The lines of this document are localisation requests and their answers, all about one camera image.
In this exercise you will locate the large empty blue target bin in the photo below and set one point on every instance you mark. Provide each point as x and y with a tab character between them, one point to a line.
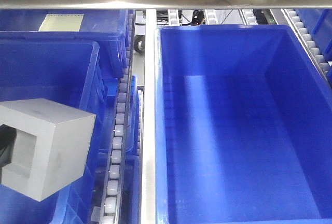
243	127

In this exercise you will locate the steel vertical divider post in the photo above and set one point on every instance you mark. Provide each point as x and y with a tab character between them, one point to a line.
148	156

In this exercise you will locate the gray hollow cube base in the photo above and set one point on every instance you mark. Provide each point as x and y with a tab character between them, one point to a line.
51	146

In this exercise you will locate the white roller conveyor track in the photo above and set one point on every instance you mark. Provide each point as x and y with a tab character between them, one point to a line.
118	129

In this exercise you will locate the blue bin with paper label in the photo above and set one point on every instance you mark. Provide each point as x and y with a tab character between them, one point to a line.
109	28

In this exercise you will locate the blue bin front left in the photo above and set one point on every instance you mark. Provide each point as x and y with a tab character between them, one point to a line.
66	72

